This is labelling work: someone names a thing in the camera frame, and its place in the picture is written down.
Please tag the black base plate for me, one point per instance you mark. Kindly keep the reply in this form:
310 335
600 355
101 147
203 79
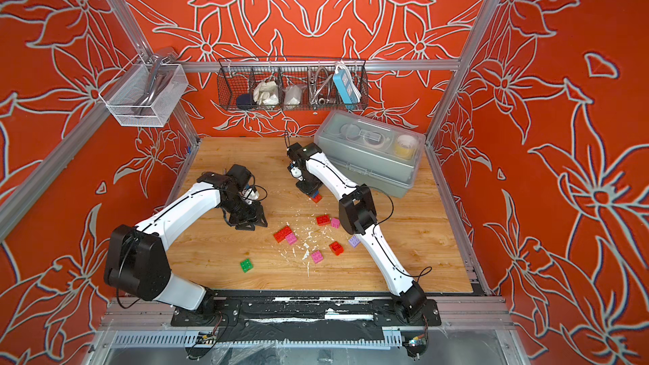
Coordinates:
239 307

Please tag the black wire basket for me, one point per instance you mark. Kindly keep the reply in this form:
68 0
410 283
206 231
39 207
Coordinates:
240 75

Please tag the clear plastic storage box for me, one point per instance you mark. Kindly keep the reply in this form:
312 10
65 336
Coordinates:
363 150

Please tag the long red lego brick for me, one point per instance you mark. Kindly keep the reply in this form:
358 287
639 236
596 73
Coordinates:
282 234

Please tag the green lego brick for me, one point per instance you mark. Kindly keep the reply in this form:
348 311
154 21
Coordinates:
246 265

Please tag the pink lego brick lower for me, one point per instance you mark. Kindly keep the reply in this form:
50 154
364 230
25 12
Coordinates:
317 256

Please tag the pink lego brick upper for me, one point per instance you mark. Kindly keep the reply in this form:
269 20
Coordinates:
334 222

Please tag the lilac lego brick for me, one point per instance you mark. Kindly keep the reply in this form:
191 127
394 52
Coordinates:
354 241

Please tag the aluminium frame rail right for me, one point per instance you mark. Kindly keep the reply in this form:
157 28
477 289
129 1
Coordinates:
469 258

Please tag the clear plastic wall bin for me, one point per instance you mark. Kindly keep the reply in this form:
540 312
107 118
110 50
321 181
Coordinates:
122 98

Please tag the white crumpled cloth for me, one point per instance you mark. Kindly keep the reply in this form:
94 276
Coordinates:
266 93

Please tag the pink lego brick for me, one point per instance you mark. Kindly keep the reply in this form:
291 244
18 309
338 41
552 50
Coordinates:
291 238
334 222
317 256

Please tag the dark blue round object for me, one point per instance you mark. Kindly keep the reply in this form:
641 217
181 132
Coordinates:
246 102

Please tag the pink lego brick left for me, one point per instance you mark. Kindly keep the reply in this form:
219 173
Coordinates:
291 238

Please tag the blue white box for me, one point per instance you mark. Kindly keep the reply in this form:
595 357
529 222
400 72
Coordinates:
347 89

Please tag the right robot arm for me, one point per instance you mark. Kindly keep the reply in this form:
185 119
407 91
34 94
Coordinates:
357 213

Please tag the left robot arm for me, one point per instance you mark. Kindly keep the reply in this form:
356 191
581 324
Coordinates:
137 261

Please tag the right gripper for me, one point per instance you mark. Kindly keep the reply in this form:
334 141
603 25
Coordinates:
308 191

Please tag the metal tongs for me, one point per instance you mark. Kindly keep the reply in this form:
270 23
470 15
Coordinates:
160 75

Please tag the yellow tape roll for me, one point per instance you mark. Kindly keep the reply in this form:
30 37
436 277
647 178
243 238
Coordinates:
406 146

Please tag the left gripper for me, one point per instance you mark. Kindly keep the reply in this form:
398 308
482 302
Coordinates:
256 217

